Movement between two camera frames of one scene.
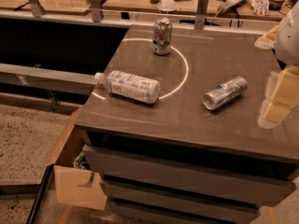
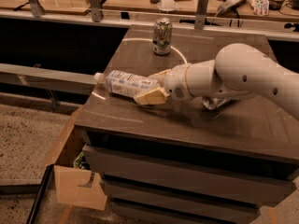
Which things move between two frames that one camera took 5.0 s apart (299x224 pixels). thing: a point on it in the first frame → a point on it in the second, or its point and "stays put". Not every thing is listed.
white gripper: [289, 37] → [175, 80]
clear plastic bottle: [131, 86] stays put
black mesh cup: [275, 3] stays put
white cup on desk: [166, 5] stays put
